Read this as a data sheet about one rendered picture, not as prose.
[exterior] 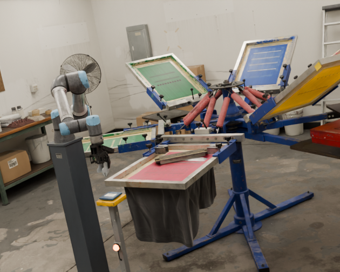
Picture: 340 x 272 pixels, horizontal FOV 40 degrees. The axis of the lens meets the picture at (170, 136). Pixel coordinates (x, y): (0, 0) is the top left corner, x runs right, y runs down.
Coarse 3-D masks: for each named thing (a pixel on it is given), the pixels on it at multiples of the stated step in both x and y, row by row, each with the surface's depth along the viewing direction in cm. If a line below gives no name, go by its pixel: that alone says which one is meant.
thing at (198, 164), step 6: (204, 156) 330; (210, 156) 327; (180, 162) 324; (186, 162) 321; (192, 162) 319; (198, 162) 317; (204, 162) 315; (192, 168) 307; (186, 174) 297; (168, 180) 291; (174, 180) 290; (180, 180) 288
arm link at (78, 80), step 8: (72, 72) 298; (80, 72) 297; (72, 80) 294; (80, 80) 295; (72, 88) 296; (80, 88) 298; (72, 96) 312; (80, 96) 309; (72, 104) 322; (80, 104) 318; (72, 112) 328; (80, 112) 327; (88, 112) 333
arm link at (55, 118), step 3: (54, 111) 328; (57, 111) 327; (51, 114) 329; (54, 114) 328; (57, 114) 327; (51, 117) 330; (54, 117) 328; (57, 117) 328; (54, 120) 329; (57, 120) 328; (60, 120) 328; (54, 123) 330; (57, 123) 329; (54, 126) 331; (57, 126) 329
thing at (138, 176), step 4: (172, 152) 352; (176, 152) 350; (152, 164) 331; (156, 164) 329; (164, 164) 326; (168, 164) 325; (172, 164) 323; (144, 168) 324; (148, 168) 322; (140, 172) 317; (144, 172) 316; (132, 176) 311; (136, 176) 309; (140, 176) 308; (144, 176) 307; (148, 176) 305; (152, 176) 304; (156, 176) 303
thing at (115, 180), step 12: (168, 144) 363; (180, 144) 357; (192, 144) 352; (204, 144) 347; (156, 156) 348; (132, 168) 321; (204, 168) 293; (108, 180) 299; (120, 180) 295; (132, 180) 292; (144, 180) 288; (156, 180) 284; (192, 180) 279
